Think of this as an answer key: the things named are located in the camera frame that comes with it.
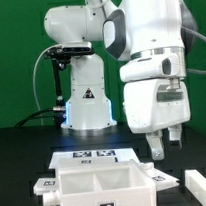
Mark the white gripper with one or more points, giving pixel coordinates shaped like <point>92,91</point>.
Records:
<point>155,98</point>

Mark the white cabinet box body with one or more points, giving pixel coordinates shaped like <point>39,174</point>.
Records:
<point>116,184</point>

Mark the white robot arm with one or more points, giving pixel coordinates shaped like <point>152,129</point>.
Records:
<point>151,38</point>

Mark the white cabinet block part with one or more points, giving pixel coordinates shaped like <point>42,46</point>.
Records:
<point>87,161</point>

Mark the white flat cabinet panel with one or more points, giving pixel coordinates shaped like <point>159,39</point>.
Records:
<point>44,185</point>

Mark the white bar at right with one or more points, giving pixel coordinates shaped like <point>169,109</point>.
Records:
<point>196,184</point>

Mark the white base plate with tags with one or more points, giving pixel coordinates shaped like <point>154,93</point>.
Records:
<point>120,155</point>

